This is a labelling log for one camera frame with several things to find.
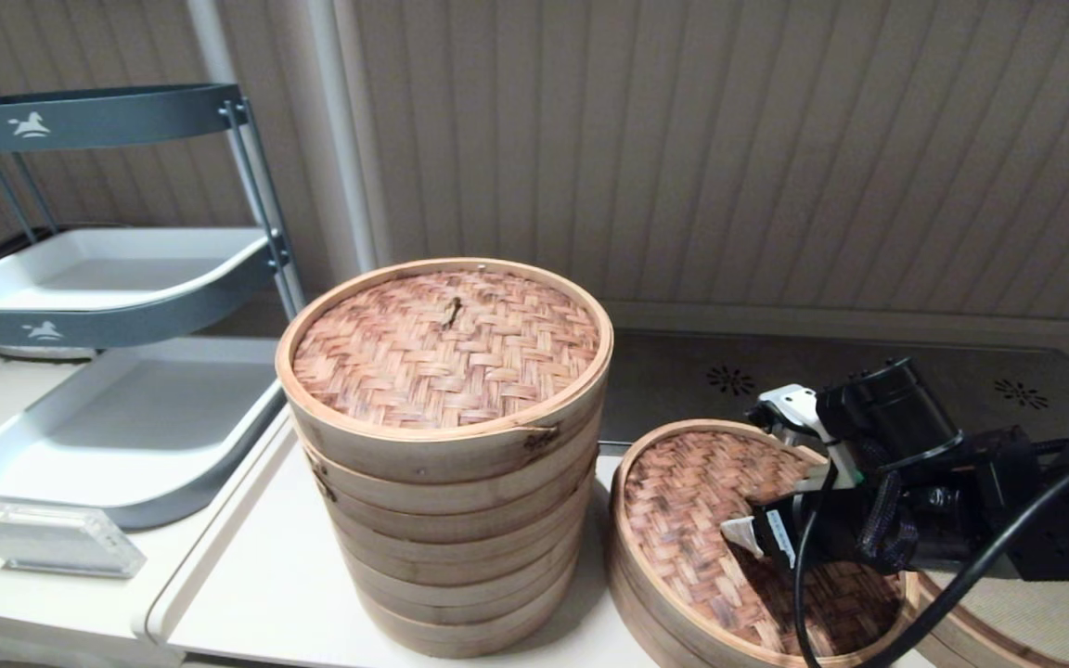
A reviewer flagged dark woven bamboo steamer lid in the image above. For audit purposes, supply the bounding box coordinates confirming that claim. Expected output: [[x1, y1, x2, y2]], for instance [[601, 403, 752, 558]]
[[609, 419, 916, 668]]

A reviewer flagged bamboo steamer basket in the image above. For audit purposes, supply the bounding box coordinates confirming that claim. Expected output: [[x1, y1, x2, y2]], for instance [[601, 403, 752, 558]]
[[326, 482, 596, 604], [301, 408, 606, 544], [906, 566, 1069, 668], [349, 547, 582, 659], [603, 529, 721, 668]]

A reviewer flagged beige mesh steamer liner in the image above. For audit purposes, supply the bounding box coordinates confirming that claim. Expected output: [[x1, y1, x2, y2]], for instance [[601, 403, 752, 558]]
[[924, 571, 1069, 667]]

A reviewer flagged light woven bamboo steamer lid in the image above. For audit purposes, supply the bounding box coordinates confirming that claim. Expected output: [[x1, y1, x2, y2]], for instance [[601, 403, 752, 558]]
[[275, 257, 613, 483]]

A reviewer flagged steel panel with flower vents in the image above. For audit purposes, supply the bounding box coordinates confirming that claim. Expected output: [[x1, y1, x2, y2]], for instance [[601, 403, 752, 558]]
[[595, 327, 1069, 446]]

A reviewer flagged white vertical pipe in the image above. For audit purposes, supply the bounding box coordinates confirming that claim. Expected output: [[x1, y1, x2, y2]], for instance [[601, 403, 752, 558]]
[[305, 0, 392, 276]]

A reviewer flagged white and grey rack tray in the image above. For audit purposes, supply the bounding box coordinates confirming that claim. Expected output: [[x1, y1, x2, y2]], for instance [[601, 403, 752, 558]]
[[0, 226, 290, 351], [0, 335, 290, 531]]

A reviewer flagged clear acrylic sign holder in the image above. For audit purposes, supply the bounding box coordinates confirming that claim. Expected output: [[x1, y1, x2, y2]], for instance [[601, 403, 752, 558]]
[[0, 501, 148, 581]]

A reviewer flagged grey-blue rack shelf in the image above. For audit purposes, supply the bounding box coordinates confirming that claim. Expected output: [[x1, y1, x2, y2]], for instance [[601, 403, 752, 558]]
[[0, 84, 251, 155]]

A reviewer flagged black braided sleeve cable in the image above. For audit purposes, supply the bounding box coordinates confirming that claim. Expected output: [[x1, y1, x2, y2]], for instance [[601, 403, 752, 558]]
[[859, 469, 921, 576]]

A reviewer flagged black round cable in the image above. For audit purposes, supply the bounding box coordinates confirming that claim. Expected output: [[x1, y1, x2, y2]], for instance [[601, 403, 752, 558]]
[[792, 448, 1069, 668]]

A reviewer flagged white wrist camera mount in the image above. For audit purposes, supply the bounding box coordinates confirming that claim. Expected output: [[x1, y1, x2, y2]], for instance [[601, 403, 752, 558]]
[[746, 383, 868, 493]]

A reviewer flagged grey metal rack frame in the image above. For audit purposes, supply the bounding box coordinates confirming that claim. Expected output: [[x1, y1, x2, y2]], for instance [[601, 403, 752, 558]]
[[0, 96, 306, 322]]

